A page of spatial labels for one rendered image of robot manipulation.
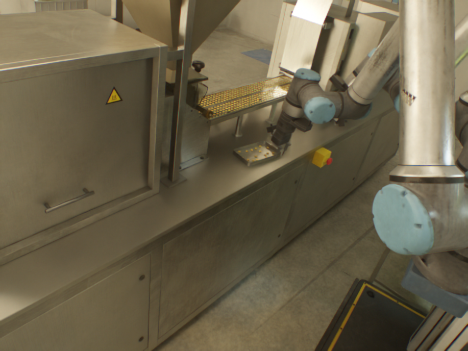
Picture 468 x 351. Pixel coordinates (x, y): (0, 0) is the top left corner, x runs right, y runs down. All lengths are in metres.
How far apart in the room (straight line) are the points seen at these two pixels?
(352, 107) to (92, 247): 0.93
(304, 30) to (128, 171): 1.26
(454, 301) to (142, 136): 0.99
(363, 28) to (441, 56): 1.28
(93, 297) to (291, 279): 1.33
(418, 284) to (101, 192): 0.95
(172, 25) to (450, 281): 1.05
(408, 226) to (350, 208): 2.19
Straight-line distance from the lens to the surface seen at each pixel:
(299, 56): 2.17
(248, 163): 1.61
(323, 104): 1.23
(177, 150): 1.38
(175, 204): 1.36
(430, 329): 1.74
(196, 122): 1.51
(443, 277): 1.03
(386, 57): 1.18
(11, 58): 1.00
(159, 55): 1.14
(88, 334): 1.38
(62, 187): 1.19
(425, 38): 0.87
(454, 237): 0.87
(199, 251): 1.52
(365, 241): 2.75
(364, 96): 1.27
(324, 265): 2.45
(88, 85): 1.08
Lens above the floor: 1.67
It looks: 34 degrees down
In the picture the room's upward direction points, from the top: 11 degrees clockwise
